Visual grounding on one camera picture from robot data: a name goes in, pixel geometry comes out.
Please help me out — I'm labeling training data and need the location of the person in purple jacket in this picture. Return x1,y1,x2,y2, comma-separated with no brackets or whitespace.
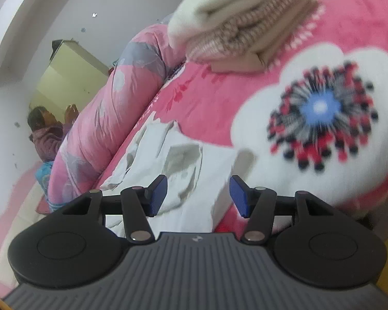
27,104,79,162

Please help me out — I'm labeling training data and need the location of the pink grey rolled duvet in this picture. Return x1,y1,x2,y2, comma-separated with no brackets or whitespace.
47,22,185,211

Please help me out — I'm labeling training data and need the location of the teal blue blanket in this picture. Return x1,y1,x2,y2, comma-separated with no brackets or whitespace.
35,161,54,196

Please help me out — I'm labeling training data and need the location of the cream folded fleece garment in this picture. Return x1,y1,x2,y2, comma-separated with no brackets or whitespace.
167,0,263,48

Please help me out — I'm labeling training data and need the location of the pink white headboard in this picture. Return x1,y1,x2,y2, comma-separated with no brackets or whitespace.
0,163,43,297

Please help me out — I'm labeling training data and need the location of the white shirt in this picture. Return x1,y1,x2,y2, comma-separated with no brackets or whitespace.
101,121,254,236

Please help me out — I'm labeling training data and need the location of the red pillow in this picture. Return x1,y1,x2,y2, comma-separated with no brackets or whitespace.
35,196,51,215

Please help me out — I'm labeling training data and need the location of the pink floral bed blanket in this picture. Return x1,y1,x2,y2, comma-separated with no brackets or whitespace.
101,0,388,234

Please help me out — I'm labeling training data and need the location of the yellow green wardrobe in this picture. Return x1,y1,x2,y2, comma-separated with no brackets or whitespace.
29,39,109,121

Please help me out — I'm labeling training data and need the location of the beige folded garment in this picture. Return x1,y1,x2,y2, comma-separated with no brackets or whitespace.
210,0,317,74

